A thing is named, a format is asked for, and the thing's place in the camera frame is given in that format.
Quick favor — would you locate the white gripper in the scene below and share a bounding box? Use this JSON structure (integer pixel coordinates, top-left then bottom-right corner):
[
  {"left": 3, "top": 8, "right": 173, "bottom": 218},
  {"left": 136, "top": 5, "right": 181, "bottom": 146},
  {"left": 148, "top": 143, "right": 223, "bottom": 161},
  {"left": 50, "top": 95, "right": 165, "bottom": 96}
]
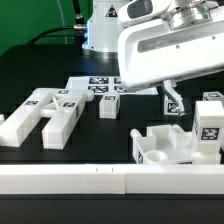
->
[{"left": 118, "top": 19, "right": 224, "bottom": 116}]

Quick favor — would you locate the white chair seat part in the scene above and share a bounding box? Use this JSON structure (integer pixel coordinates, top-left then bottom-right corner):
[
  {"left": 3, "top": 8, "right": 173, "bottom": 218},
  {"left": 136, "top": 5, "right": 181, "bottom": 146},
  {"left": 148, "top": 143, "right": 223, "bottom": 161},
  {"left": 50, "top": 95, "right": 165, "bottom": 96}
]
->
[{"left": 129, "top": 123, "right": 222, "bottom": 165}]

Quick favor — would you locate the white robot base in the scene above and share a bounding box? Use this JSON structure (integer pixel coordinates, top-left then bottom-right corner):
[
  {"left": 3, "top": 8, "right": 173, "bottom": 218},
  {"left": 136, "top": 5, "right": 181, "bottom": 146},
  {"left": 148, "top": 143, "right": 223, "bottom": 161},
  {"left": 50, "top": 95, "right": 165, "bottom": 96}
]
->
[{"left": 82, "top": 0, "right": 128, "bottom": 59}]

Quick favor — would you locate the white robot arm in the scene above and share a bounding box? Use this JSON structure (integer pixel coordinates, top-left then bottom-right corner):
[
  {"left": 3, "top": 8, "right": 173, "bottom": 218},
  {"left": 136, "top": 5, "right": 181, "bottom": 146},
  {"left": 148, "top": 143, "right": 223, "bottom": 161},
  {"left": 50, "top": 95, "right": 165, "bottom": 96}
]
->
[{"left": 118, "top": 0, "right": 224, "bottom": 115}]

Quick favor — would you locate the white tagged cube nut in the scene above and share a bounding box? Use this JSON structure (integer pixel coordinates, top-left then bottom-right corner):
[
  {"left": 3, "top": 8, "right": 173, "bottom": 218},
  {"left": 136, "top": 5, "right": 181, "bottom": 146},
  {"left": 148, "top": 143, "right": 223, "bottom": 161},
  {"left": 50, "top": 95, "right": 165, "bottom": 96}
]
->
[{"left": 164, "top": 96, "right": 178, "bottom": 115}]

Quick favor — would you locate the white part at left edge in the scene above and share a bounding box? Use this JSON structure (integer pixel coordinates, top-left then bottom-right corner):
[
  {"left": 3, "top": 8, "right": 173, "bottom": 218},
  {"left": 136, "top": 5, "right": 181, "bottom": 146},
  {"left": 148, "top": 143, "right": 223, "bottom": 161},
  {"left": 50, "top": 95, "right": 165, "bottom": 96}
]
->
[{"left": 0, "top": 115, "right": 4, "bottom": 125}]

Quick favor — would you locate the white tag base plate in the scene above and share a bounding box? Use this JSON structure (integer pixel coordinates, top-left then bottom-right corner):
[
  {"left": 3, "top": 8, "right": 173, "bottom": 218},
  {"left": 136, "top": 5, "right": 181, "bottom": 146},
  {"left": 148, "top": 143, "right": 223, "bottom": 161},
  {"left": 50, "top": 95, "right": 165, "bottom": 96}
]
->
[{"left": 66, "top": 76, "right": 158, "bottom": 95}]

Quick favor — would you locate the white chair back frame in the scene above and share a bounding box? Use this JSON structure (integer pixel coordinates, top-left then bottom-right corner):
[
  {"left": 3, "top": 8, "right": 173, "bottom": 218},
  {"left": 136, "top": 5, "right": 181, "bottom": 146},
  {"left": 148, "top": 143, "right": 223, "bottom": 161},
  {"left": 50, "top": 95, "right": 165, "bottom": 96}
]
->
[{"left": 0, "top": 88, "right": 94, "bottom": 150}]

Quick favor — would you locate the black cable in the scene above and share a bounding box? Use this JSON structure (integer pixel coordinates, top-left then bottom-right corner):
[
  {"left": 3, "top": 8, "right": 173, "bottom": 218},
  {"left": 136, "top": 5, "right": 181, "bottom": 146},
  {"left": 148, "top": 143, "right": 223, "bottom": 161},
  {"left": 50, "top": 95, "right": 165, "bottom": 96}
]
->
[{"left": 26, "top": 0, "right": 88, "bottom": 46}]

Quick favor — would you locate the white front fence rail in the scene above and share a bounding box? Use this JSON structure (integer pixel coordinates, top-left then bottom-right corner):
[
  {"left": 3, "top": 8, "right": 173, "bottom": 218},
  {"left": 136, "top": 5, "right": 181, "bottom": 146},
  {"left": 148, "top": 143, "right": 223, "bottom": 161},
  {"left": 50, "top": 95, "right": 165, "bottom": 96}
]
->
[{"left": 0, "top": 164, "right": 224, "bottom": 194}]

